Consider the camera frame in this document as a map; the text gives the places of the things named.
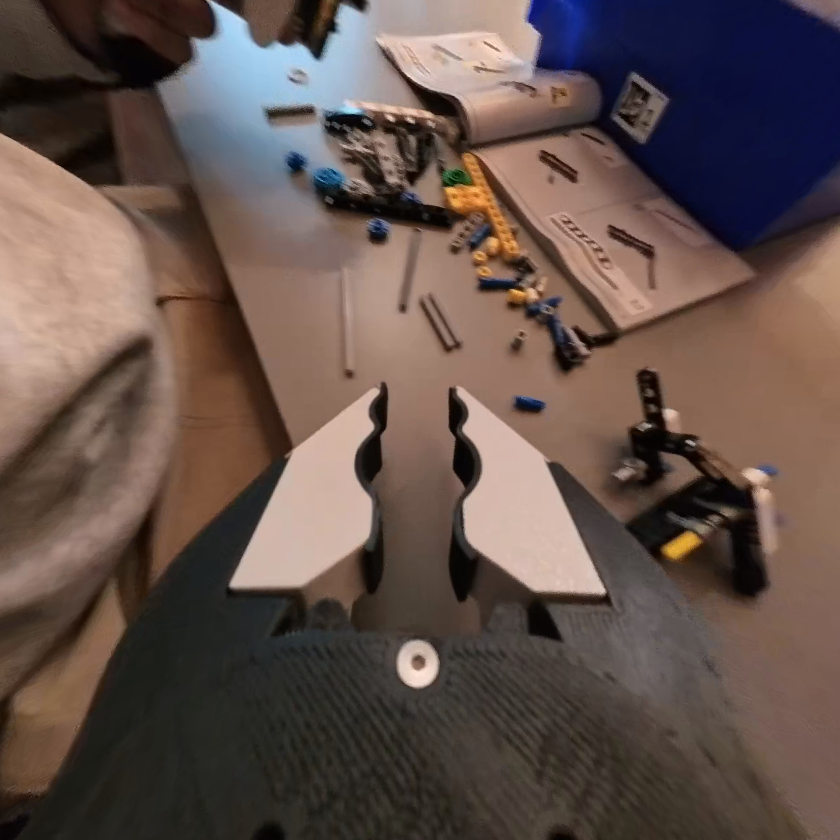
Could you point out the grey lego bush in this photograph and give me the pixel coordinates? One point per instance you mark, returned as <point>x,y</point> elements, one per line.
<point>519,340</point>

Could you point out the black blue lego piece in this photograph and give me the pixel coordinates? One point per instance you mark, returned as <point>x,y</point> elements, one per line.
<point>346,121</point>

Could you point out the small blue lego gear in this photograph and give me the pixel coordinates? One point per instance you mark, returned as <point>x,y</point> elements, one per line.
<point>378,228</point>
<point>296,161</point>

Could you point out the lego instruction booklet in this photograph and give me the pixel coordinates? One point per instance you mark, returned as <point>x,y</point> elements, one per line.
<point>590,216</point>

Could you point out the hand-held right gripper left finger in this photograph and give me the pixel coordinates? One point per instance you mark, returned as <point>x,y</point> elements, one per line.
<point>308,518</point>

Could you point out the long black lego beam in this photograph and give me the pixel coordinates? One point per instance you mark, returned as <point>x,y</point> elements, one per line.
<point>394,211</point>

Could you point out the large blue lego gear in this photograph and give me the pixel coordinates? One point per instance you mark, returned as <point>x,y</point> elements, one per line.
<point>328,179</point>

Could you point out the black lego frame assembly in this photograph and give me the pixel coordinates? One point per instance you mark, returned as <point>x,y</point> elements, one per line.
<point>702,485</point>

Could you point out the blue plastic bin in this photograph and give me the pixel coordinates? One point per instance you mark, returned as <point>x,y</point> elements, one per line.
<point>722,118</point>

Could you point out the thin grey lego beam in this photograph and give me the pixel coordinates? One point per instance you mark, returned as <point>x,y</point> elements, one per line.
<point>463,236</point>

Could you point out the green lego gear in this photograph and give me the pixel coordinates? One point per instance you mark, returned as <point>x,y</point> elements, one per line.
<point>455,177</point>

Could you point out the long white lego beam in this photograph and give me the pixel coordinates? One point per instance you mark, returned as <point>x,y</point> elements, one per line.
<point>400,118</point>

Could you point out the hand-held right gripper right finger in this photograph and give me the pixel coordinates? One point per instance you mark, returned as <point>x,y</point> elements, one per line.
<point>531,525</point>

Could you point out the black yellow lego assembly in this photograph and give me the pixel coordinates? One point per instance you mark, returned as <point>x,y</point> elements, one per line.
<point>321,26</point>

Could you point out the person's left hand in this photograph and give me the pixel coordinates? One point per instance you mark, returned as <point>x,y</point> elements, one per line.
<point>164,19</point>

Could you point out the black curved lego panel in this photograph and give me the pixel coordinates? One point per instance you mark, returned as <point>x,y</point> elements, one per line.
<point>410,151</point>

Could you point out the white rubber band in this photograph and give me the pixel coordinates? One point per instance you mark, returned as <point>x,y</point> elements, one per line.
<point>289,75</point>

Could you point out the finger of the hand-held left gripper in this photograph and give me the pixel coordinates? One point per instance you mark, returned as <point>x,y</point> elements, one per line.
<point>272,19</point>

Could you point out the yellow lego angled block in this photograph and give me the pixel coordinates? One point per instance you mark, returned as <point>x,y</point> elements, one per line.
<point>466,199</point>

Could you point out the person's grey hoodie torso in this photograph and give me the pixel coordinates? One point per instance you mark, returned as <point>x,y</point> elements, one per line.
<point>65,394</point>

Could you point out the single blue lego pin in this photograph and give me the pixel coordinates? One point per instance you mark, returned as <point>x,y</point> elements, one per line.
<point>529,403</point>

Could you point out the short grey lego beam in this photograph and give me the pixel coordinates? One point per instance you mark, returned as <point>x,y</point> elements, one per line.
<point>371,161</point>

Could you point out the long yellow lego beam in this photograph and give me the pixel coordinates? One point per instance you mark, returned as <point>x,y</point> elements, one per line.
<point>495,210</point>

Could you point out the pile of small lego pins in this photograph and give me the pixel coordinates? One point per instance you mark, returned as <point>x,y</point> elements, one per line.
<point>538,302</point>

